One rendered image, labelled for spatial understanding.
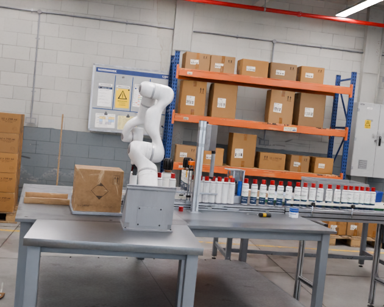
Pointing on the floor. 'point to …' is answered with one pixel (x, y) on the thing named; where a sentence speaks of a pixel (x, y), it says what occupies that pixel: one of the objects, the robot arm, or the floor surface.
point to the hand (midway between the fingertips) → (133, 172)
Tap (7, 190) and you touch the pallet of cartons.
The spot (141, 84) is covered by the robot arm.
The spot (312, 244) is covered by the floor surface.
